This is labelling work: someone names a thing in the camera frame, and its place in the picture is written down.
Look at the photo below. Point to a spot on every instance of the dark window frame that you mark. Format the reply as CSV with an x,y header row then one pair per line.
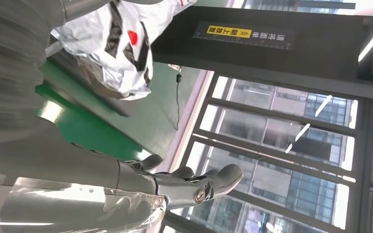
x,y
279,117

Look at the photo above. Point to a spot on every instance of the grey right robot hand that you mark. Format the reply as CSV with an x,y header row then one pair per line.
x,y
61,167

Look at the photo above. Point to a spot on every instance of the black inbound scanner machine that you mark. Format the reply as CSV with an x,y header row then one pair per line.
x,y
318,64

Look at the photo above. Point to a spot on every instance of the yellow and black scanner label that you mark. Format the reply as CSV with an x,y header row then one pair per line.
x,y
242,34

